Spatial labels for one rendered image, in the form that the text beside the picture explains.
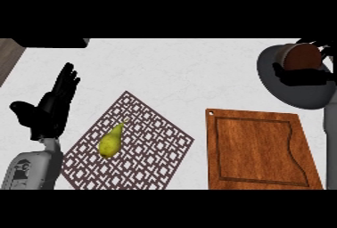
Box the brown lattice placemat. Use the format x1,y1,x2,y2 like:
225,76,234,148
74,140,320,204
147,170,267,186
60,90,197,191

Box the grey round pan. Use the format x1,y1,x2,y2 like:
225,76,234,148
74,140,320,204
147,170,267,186
256,43,337,110

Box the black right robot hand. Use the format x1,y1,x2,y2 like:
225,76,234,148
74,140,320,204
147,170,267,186
271,37,337,87

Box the brown cupcake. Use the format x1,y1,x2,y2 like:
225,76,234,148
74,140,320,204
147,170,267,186
273,42,324,72

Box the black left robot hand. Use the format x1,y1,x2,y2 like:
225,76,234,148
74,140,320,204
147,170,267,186
8,61,82,143

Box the brown wooden cutting board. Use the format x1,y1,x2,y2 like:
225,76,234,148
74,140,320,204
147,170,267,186
205,108,326,191

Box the green pear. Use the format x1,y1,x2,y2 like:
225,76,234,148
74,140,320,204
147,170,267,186
98,118,131,159

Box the black appliance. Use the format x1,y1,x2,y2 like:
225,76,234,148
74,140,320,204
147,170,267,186
11,37,92,49

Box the brown wooden panel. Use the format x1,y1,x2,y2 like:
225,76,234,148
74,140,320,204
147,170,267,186
0,37,29,88

